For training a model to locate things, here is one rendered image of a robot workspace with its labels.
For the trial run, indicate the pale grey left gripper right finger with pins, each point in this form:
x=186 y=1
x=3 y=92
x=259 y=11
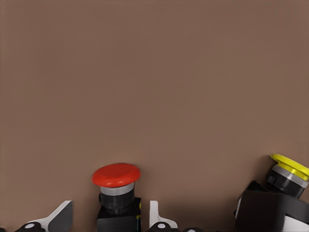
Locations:
x=154 y=215

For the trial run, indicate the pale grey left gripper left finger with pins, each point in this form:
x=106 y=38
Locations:
x=58 y=216

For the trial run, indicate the yellow mushroom push-button switch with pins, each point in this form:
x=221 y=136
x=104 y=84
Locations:
x=265 y=207

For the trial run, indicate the red mushroom push-button switch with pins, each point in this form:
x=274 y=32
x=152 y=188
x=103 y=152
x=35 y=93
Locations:
x=116 y=175

